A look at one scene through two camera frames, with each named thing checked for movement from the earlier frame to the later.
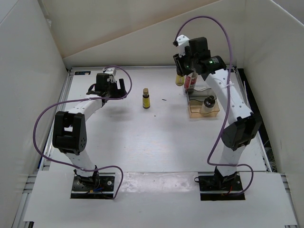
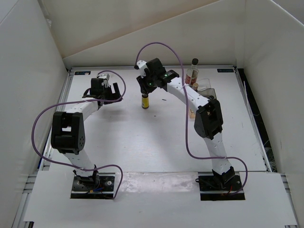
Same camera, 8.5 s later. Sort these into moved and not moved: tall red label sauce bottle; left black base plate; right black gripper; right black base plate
Moved: right black gripper
Not moved: tall red label sauce bottle; left black base plate; right black base plate
